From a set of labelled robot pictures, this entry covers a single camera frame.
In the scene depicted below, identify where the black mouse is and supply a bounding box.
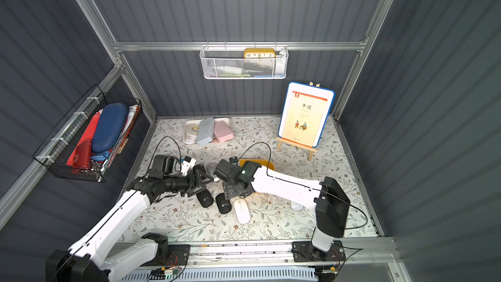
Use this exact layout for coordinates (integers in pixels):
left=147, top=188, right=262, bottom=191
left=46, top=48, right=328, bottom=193
left=215, top=193, right=232, bottom=215
left=196, top=189, right=214, bottom=208

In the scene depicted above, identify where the yellow clock in basket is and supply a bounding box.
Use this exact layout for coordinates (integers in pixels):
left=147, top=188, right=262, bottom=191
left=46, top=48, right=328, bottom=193
left=244, top=47, right=276, bottom=60

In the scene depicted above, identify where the grey pencil case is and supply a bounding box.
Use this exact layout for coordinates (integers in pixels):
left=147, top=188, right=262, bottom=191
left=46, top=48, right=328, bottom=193
left=196, top=117, right=215, bottom=146

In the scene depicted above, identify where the white mouse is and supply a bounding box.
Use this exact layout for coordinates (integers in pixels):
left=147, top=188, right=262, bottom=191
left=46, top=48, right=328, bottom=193
left=290, top=201, right=304, bottom=211
left=233, top=198, right=251, bottom=225

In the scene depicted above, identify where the white tray with tape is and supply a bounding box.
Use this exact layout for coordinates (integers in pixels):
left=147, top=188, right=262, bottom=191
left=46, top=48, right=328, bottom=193
left=183, top=117, right=233, bottom=147

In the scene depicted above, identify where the pink box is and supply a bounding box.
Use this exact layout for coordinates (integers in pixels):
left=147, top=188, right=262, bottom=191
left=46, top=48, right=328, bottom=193
left=213, top=121, right=234, bottom=142

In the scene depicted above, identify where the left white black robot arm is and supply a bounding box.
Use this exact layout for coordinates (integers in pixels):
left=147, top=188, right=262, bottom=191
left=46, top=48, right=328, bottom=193
left=45, top=155, right=217, bottom=281

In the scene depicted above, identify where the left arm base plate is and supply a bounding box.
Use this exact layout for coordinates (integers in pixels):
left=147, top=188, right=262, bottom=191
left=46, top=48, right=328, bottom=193
left=145, top=244, right=190, bottom=266

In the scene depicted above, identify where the aluminium front rail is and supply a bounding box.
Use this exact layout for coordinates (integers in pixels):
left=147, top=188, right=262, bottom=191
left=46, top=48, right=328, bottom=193
left=100, top=237, right=401, bottom=275

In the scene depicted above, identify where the blue oval case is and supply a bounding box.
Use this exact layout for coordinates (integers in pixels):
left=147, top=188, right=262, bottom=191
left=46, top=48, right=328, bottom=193
left=91, top=103, right=129, bottom=154

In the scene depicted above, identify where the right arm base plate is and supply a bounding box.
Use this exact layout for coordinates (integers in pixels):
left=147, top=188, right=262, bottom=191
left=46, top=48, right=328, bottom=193
left=291, top=240, right=347, bottom=262

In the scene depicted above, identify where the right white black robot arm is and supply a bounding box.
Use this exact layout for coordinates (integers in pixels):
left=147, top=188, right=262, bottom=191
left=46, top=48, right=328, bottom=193
left=214, top=159, right=351, bottom=254

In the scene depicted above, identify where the red folder in basket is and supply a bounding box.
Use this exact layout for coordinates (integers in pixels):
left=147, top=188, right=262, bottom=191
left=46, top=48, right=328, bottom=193
left=66, top=110, right=102, bottom=170

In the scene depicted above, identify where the book on blue board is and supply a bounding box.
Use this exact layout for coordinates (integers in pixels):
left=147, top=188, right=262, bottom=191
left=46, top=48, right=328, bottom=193
left=277, top=81, right=336, bottom=148

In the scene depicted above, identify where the black wire wall basket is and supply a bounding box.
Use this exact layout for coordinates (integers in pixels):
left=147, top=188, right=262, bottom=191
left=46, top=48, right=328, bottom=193
left=33, top=87, right=142, bottom=183

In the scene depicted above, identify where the white wire mesh basket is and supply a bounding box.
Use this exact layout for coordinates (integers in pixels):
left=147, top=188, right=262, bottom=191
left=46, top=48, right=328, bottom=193
left=200, top=44, right=289, bottom=80

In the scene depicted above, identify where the yellow plastic storage box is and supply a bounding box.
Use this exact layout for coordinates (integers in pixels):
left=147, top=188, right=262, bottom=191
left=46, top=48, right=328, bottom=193
left=238, top=159, right=275, bottom=170

